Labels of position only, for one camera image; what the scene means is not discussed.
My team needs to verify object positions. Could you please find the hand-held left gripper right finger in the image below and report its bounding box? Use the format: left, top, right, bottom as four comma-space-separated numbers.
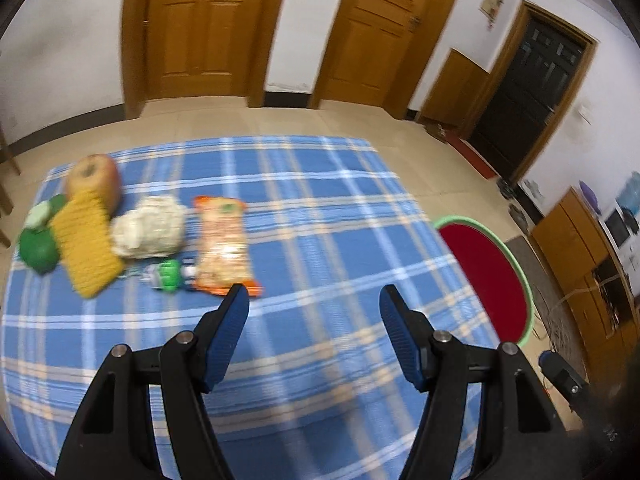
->
379, 284, 583, 480

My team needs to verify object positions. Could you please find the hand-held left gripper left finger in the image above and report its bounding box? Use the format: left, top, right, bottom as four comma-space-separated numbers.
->
55, 283, 251, 480

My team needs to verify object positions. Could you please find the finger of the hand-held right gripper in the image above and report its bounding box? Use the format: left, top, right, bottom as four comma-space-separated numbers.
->
539, 351, 586, 397

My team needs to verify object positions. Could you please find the crushed green label bottle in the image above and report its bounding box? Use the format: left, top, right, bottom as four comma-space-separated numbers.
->
127, 259, 198, 293

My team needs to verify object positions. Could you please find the orange snack packet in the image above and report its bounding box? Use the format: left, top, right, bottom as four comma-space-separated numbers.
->
194, 196, 263, 298

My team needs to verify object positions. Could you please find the red basin with green rim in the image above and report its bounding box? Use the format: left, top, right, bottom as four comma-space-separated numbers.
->
432, 215, 535, 348

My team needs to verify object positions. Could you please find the white tissue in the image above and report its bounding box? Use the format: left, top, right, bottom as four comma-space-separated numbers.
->
111, 195, 187, 260

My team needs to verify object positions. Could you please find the grey floor mat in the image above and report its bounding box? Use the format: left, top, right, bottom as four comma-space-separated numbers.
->
504, 234, 588, 376

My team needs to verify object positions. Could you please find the blue checkered tablecloth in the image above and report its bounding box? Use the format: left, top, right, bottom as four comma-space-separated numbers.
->
0, 135, 501, 480

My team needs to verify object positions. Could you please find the wooden cabinet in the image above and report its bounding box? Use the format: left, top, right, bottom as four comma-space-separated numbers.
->
530, 185, 640, 396

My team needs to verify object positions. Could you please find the yellow corn cob toy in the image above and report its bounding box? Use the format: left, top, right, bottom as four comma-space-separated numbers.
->
50, 190, 126, 298

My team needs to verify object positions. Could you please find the purple bag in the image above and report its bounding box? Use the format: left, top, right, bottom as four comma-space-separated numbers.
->
577, 180, 601, 213

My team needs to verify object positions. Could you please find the red doormat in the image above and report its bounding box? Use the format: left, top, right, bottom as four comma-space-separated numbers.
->
445, 130, 501, 180

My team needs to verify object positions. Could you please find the red yellow apple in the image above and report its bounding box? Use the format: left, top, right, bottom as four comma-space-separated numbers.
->
66, 155, 123, 211

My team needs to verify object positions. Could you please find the green round fruit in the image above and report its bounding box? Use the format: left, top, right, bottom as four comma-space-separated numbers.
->
19, 227, 61, 276

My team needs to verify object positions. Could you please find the pale green round object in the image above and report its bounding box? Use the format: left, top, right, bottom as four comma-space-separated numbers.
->
25, 194, 68, 231

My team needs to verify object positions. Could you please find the black door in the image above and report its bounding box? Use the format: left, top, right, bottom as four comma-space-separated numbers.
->
460, 0, 598, 181

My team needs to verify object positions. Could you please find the wooden chair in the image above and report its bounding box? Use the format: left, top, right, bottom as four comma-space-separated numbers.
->
0, 125, 23, 251

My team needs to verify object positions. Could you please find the wooden door with arched panel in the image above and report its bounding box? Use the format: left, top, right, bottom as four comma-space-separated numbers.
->
122, 0, 293, 121

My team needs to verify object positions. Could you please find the grey floor cable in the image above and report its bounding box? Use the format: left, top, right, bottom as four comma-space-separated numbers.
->
532, 280, 626, 356

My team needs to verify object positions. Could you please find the wooden wall panel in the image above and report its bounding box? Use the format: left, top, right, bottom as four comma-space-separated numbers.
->
417, 47, 491, 128

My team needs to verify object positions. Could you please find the wooden door with handle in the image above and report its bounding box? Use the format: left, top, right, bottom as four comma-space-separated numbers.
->
310, 0, 473, 121

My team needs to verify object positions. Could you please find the wall paper notice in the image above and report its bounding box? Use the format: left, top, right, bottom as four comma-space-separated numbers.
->
479, 0, 506, 28

